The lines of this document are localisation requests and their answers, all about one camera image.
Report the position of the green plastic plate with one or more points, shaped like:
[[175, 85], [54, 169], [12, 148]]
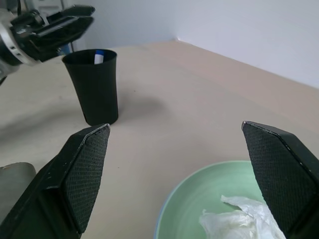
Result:
[[199, 199]]

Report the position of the black plastic cup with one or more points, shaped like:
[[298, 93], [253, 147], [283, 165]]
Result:
[[97, 89]]

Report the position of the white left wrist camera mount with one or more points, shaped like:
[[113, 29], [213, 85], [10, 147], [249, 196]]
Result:
[[12, 53]]

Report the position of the white blue marker pen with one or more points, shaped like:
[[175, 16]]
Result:
[[99, 56]]

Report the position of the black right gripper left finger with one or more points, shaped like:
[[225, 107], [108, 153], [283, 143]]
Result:
[[74, 179]]

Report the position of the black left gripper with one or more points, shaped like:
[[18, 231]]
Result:
[[47, 35]]

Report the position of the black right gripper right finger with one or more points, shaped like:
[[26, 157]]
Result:
[[286, 179]]

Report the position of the blue plastic plate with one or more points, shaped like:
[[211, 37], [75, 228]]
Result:
[[158, 224]]

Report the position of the white tissue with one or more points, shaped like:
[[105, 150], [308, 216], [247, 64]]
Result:
[[236, 219]]

